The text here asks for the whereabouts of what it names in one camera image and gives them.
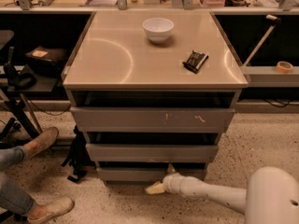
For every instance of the grey bottom drawer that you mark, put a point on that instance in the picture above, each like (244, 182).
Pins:
(131, 174)

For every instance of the black headphones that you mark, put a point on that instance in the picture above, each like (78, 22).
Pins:
(17, 80)

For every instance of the grey middle drawer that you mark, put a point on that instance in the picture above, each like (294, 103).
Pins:
(151, 153)

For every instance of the tan upper shoe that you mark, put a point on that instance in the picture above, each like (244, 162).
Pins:
(41, 142)

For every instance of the tan shoe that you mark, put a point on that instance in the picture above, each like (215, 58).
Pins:
(41, 142)
(41, 214)

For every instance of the grey drawer cabinet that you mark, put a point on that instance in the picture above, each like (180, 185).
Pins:
(117, 66)

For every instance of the black snack packet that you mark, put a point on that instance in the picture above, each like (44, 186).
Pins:
(195, 61)

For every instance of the tan lower shoe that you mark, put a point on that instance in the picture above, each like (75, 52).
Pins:
(41, 214)

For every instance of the blue jeans leg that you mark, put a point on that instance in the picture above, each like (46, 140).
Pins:
(13, 198)
(11, 156)

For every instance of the tan tape roll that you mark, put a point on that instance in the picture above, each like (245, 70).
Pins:
(284, 67)

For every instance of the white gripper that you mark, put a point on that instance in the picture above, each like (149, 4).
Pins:
(173, 183)

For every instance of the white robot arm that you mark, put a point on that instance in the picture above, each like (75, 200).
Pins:
(271, 196)

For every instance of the blue jeans lower leg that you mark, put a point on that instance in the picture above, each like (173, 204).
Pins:
(13, 198)

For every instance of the white ceramic bowl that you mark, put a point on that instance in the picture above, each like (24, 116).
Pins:
(158, 30)

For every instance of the grey top drawer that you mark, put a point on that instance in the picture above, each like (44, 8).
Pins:
(152, 120)

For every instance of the grey drawer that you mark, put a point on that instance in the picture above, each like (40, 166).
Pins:
(131, 174)
(152, 120)
(151, 153)

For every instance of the black bag with label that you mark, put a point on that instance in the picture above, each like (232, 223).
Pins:
(47, 62)

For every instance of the blue jeans upper leg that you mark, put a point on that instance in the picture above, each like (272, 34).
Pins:
(11, 156)

